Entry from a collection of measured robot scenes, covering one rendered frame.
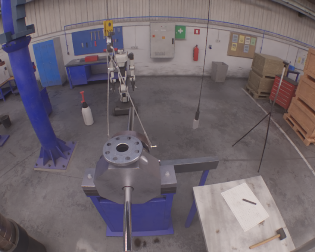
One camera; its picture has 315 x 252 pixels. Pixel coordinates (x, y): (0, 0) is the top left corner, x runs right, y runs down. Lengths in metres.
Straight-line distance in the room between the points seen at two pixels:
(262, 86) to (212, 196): 4.69
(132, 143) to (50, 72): 5.76
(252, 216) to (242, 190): 0.28
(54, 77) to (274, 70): 7.37
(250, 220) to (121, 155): 1.15
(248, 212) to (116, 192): 1.11
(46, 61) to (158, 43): 3.90
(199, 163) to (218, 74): 4.75
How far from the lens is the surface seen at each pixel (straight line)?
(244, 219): 1.55
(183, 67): 6.36
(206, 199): 1.53
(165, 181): 1.29
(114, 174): 1.16
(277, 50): 8.02
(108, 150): 1.10
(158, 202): 1.56
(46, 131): 3.01
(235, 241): 1.46
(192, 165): 1.77
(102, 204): 1.61
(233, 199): 1.60
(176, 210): 2.41
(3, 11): 2.69
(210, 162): 1.83
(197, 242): 2.29
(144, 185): 1.26
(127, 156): 1.04
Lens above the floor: 2.17
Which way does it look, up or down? 37 degrees down
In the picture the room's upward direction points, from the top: straight up
